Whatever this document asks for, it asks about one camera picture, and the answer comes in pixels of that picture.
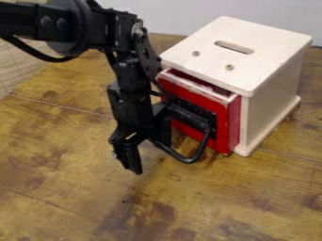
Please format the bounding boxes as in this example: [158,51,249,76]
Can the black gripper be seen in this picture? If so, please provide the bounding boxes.
[106,88,170,175]

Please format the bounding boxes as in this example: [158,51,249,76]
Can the red drawer with black handle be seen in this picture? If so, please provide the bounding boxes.
[153,68,241,164]

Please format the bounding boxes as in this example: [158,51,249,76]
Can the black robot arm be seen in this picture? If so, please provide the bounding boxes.
[0,0,164,174]

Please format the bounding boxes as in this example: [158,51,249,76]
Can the white wooden drawer box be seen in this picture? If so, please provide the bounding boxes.
[160,16,311,156]

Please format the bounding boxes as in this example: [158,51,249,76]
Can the black cable loop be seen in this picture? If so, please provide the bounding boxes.
[148,76,165,97]

